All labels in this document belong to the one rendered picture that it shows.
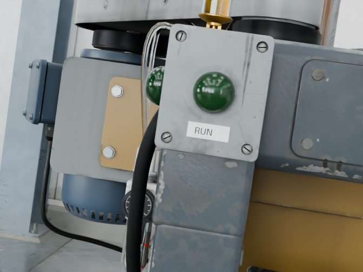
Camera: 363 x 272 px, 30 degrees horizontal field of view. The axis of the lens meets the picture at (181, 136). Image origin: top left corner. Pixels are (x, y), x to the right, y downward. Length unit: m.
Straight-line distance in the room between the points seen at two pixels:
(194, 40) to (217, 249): 0.17
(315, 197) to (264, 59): 0.33
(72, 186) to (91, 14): 0.25
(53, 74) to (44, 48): 4.54
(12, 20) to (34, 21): 0.57
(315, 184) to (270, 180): 0.05
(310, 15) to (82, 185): 0.46
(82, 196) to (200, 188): 0.47
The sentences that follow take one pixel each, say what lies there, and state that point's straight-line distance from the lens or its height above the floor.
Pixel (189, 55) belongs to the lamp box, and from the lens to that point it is 0.48.
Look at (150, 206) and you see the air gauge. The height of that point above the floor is 1.16.
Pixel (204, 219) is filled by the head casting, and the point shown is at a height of 1.19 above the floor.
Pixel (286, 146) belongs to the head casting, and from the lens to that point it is 0.54.
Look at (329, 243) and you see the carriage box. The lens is 0.84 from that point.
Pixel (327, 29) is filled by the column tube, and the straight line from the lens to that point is 1.04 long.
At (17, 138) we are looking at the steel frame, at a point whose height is 0.78.
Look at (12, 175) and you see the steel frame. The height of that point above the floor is 0.49.
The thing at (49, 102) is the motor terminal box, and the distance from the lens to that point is 0.97.
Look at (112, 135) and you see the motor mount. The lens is 0.93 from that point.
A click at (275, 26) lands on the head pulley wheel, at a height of 1.36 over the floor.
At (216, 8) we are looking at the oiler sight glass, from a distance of 0.56.
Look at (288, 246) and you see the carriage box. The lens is 0.84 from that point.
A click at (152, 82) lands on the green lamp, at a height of 1.29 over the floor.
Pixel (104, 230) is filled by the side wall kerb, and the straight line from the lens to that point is 5.88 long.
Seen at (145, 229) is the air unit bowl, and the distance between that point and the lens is 0.76.
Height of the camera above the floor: 1.28
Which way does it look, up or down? 3 degrees down
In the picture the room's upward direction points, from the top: 8 degrees clockwise
